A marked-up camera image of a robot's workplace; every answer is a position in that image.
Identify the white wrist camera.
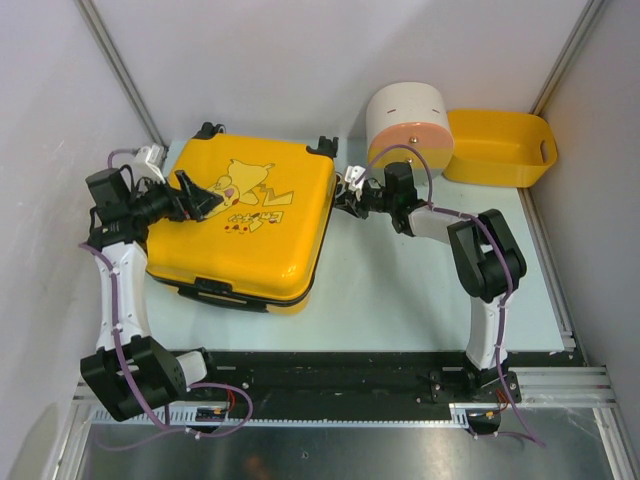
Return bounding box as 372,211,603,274
343,165,367,194
131,144,166,183

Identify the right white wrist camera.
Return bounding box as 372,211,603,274
343,165,367,194

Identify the yellow plastic basket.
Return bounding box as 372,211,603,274
443,109,558,188

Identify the yellow Pikachu suitcase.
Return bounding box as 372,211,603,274
146,122,338,314

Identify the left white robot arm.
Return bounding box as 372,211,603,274
80,167,222,421

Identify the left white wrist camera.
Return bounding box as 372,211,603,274
131,144,166,183

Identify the white round drawer cabinet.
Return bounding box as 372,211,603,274
365,82,454,184

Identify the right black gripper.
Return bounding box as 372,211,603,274
334,183,397,219

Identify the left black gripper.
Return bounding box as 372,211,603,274
128,170,223,226

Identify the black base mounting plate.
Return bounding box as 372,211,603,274
164,349,586,422

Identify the aluminium frame rail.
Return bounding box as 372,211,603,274
72,367,619,431

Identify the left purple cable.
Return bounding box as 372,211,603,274
79,147,254,451

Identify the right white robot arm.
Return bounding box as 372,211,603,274
334,162,527,401

